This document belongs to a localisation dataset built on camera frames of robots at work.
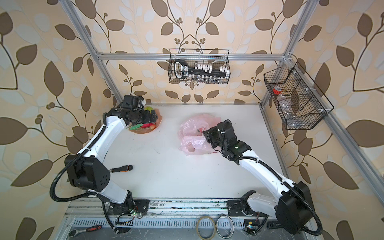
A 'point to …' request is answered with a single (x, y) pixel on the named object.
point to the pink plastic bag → (193, 140)
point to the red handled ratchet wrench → (73, 233)
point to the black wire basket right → (297, 105)
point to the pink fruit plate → (146, 130)
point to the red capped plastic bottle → (277, 90)
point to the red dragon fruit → (146, 125)
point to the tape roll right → (225, 226)
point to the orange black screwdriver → (122, 169)
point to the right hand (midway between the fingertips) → (201, 131)
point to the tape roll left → (206, 227)
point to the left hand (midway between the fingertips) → (150, 115)
